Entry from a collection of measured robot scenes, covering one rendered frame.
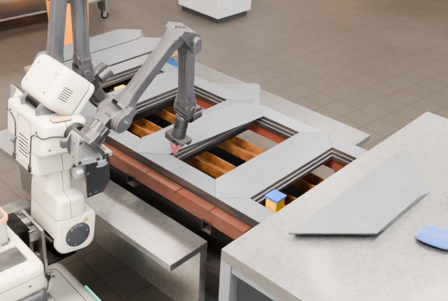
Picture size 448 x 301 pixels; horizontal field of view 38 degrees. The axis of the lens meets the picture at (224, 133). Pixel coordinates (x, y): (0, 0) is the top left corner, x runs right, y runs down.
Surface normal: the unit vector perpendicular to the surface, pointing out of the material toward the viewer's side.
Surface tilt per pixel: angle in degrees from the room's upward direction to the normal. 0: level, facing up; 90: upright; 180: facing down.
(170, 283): 90
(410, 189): 0
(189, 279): 90
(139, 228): 0
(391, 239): 0
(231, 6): 90
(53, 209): 82
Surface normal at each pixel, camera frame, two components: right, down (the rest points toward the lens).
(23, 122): -0.74, 0.17
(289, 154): 0.05, -0.87
